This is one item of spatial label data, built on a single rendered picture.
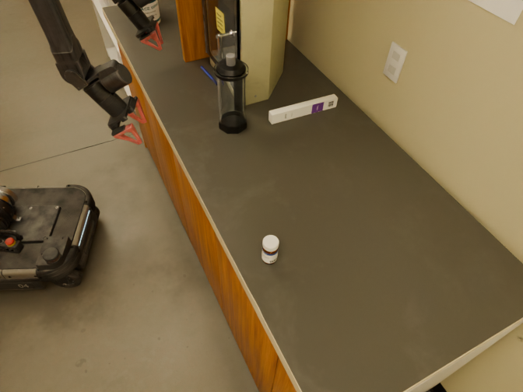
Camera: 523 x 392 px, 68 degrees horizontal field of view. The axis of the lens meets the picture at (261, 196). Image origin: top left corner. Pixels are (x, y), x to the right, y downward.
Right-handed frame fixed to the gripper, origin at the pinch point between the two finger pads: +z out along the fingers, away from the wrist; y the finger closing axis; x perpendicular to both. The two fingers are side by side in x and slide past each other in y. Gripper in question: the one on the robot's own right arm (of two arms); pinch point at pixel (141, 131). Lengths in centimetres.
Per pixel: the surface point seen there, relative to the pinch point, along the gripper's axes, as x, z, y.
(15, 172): 149, 33, 86
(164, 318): 60, 86, -14
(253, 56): -34.9, 10.2, 27.4
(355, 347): -42, 38, -64
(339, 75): -57, 43, 43
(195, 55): -7, 14, 58
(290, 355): -29, 30, -65
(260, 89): -30.2, 23.8, 28.8
